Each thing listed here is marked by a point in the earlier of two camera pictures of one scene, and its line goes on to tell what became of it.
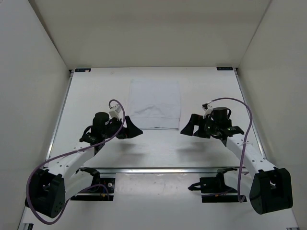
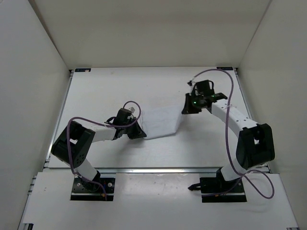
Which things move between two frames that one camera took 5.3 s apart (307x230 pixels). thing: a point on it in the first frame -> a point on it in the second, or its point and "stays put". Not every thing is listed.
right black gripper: [189, 129] -> [187, 109]
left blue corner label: [82, 70] stays put
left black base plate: [98, 193] stays put
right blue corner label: [225, 68] stays put
